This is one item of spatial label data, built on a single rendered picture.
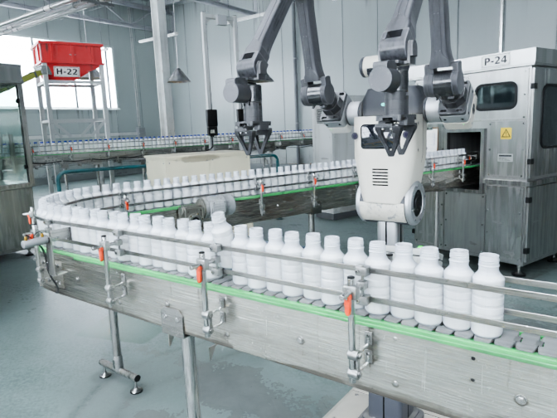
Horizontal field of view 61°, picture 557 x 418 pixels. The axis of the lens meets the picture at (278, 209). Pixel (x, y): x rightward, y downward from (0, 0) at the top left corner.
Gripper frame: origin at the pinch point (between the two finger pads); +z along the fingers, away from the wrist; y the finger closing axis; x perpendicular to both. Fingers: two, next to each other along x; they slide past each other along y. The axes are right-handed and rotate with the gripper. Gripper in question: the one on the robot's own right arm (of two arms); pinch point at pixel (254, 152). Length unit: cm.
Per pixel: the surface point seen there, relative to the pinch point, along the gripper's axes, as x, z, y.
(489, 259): 70, 20, 20
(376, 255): 47, 22, 19
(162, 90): -805, -117, -723
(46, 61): -576, -117, -290
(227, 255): 0.9, 28.5, 16.0
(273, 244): 17.5, 23.3, 16.8
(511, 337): 75, 36, 18
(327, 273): 34.6, 28.0, 19.4
